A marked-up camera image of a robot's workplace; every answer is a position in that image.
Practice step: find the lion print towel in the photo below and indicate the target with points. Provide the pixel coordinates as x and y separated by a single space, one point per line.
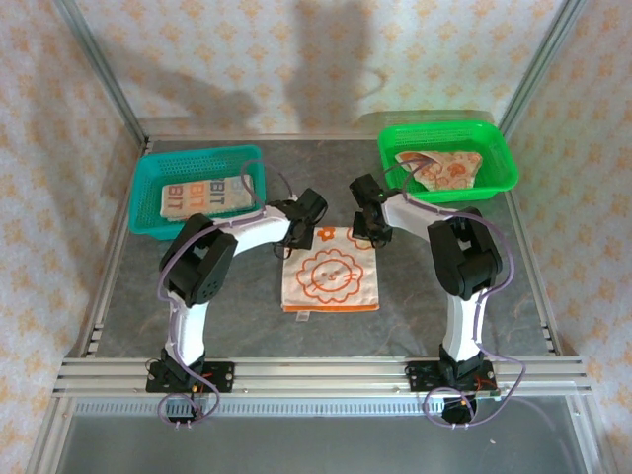
331 276

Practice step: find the bear print towel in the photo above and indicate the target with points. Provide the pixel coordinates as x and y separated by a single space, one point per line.
449 170

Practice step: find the orange lettered towel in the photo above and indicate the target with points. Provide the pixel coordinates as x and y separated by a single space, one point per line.
207 195

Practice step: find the teal plastic basket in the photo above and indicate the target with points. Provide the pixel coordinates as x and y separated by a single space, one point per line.
148 207

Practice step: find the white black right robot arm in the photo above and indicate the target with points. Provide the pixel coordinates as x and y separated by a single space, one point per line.
410 217

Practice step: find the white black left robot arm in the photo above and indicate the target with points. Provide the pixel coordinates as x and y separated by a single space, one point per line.
257 232

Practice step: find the green plastic basket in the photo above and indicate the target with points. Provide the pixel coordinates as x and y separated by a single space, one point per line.
498 158

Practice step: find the aluminium mounting rail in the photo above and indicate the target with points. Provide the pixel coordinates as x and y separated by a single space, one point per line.
321 376

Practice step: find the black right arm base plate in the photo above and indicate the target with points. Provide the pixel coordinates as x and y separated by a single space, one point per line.
419 377

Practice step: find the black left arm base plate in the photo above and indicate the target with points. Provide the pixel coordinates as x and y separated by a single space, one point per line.
222 377

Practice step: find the aluminium table side rail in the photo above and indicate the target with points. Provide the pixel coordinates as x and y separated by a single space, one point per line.
111 257
535 276

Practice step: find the aluminium frame post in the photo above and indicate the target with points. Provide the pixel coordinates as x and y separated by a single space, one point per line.
540 69
99 69

